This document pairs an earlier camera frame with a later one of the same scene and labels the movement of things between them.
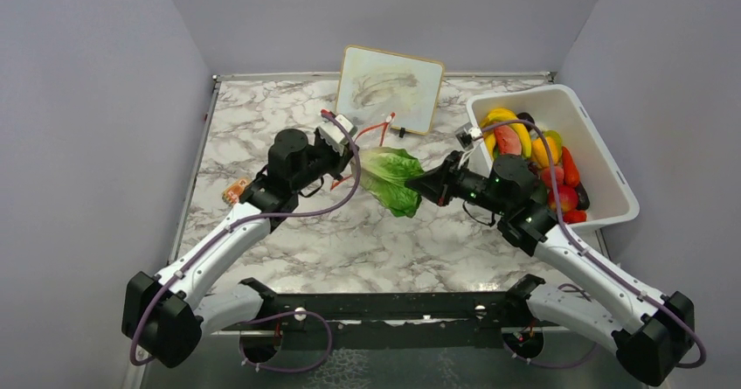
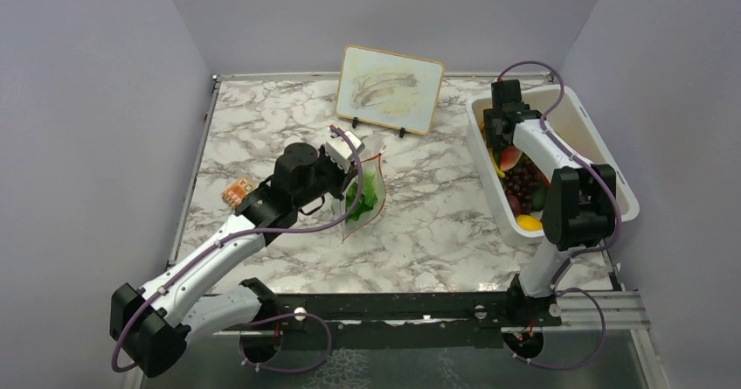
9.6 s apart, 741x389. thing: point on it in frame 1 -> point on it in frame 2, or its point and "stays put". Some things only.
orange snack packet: [231, 193] stays put
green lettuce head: [384, 172] -> [369, 195]
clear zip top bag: [370, 138] -> [372, 199]
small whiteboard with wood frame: [374, 85] stays put
